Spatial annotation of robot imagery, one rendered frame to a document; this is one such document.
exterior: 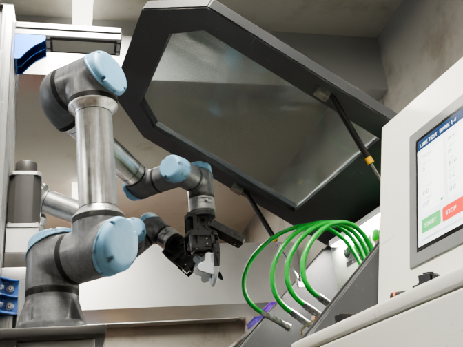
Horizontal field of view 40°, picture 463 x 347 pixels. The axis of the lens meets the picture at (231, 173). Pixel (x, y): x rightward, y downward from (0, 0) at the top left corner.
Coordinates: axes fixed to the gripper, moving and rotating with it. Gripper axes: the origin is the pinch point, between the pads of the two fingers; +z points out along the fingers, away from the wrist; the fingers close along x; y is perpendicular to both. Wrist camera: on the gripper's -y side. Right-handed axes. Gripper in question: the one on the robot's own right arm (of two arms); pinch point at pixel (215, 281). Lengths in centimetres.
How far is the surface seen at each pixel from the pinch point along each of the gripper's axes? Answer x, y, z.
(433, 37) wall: -87, -186, -177
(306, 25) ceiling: -148, -137, -223
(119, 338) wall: -620, -99, -105
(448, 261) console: 61, -28, 13
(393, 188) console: 41, -34, -12
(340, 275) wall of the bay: -28, -57, -10
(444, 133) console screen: 62, -34, -17
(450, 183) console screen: 64, -31, -3
